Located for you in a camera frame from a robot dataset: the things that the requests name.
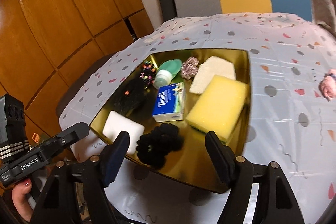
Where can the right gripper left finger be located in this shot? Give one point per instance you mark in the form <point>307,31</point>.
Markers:
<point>113,156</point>

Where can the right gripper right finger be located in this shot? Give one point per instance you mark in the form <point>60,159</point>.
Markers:
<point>222,158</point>

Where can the white soap bar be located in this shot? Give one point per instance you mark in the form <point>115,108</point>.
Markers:
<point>116,123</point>

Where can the black scrunchie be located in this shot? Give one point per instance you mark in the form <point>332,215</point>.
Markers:
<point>153,148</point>

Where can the yellow sponge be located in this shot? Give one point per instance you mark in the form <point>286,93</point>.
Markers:
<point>219,107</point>

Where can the black beaded hair braid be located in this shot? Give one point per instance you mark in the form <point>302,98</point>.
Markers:
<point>134,93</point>

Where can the blue tissue pack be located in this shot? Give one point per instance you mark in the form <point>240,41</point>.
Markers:
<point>170,103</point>

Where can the cream felt cloth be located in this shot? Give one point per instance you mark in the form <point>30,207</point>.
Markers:
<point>212,66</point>

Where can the patterned scrunchie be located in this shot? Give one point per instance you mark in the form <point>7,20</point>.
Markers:
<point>189,68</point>

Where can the green white bottle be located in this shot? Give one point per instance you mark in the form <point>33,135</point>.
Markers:
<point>167,71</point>

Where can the left hand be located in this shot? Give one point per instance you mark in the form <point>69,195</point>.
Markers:
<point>20,201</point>

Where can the pink plush toy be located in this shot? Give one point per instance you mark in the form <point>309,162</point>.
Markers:
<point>327,86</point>

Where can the wooden wardrobe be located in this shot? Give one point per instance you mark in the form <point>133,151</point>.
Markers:
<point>46,45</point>

